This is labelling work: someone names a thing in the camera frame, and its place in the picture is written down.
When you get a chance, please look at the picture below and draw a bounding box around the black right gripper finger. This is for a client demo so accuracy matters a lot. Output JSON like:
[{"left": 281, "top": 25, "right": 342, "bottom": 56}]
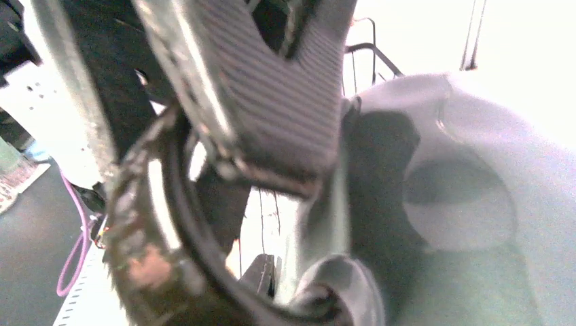
[{"left": 240, "top": 254, "right": 276, "bottom": 299}]

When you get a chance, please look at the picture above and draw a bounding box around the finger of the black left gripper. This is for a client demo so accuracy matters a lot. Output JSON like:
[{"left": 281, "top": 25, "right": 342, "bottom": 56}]
[
  {"left": 26, "top": 1, "right": 174, "bottom": 189},
  {"left": 133, "top": 1, "right": 356, "bottom": 198}
]

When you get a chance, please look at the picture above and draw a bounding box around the grey green mug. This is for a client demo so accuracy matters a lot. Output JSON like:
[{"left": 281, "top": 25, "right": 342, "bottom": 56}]
[{"left": 106, "top": 73, "right": 575, "bottom": 325}]

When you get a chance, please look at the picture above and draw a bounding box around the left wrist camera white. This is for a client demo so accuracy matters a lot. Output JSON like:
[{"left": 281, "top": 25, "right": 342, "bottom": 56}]
[{"left": 1, "top": 62, "right": 103, "bottom": 189}]

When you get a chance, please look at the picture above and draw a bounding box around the aluminium rail frame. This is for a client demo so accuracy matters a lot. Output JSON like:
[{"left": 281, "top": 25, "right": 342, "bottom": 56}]
[{"left": 53, "top": 246, "right": 129, "bottom": 326}]

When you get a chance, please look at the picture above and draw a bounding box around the black wire dish rack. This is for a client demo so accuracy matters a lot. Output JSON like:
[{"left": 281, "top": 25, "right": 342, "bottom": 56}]
[{"left": 342, "top": 0, "right": 486, "bottom": 96}]

